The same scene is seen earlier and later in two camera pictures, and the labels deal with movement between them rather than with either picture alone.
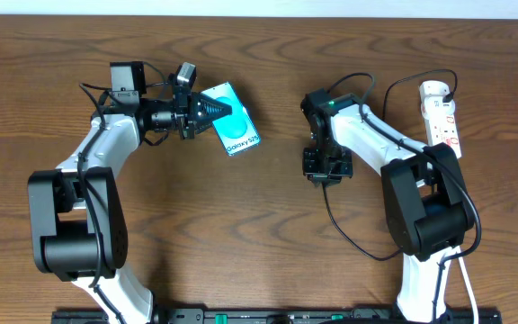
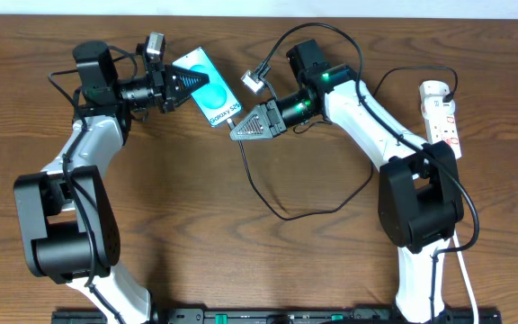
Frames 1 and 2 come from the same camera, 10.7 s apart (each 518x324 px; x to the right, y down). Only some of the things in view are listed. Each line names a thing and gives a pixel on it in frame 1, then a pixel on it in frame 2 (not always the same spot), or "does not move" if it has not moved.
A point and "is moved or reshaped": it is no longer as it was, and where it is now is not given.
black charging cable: x=334 y=224 to x=230 y=122
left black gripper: x=186 y=112 to x=164 y=87
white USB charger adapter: x=433 y=108 does not move
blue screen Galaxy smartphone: x=236 y=130 is moved or reshaped
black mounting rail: x=281 y=316 does not move
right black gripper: x=315 y=175 to x=269 y=130
